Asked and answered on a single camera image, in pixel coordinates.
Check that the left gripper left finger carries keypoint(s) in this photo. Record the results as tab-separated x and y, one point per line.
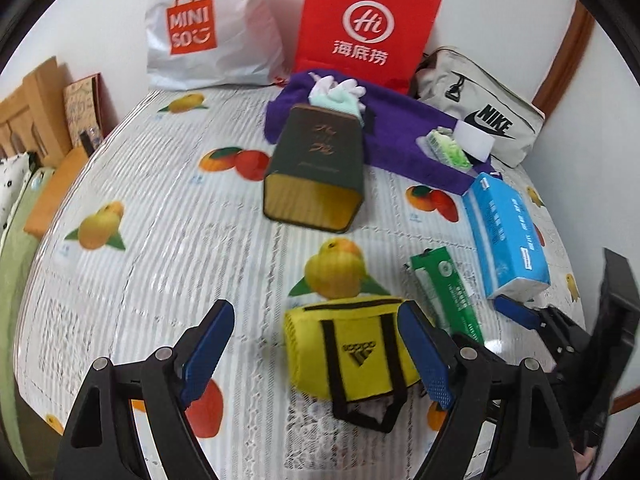
173	378

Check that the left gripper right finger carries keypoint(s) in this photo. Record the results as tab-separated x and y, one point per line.
459	379

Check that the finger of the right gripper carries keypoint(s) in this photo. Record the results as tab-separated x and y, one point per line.
517	312

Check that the green sachet packet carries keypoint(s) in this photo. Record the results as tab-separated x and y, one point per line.
446	292

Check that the yellow Adidas mini bag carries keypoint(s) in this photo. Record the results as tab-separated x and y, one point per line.
350	352

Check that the green wet wipes pack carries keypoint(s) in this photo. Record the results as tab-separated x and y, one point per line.
441	144

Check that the dark green gold box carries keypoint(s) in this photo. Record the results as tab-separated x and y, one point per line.
315	175

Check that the green cloth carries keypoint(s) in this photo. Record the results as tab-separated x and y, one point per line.
338	101

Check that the blue tissue pack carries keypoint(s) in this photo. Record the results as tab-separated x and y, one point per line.
512	262

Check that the fruit print tablecloth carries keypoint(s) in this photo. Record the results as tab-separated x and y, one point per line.
143	245

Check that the white sponge block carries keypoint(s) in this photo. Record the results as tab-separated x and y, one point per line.
473	141

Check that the purple fabric storage tray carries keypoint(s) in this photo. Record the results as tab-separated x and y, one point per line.
391	125

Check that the beige Nike bag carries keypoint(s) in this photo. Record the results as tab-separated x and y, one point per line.
453	83

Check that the brown patterned box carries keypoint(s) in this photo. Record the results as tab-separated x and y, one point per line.
83	110

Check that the crumpled white tissue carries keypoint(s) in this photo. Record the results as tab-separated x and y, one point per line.
323	84

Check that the red Haidilao paper bag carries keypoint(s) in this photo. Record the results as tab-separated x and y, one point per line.
380	41

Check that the white Miniso plastic bag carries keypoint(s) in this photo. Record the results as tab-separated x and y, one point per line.
194	44

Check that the brown wooden door frame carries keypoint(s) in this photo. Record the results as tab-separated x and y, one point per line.
566	61

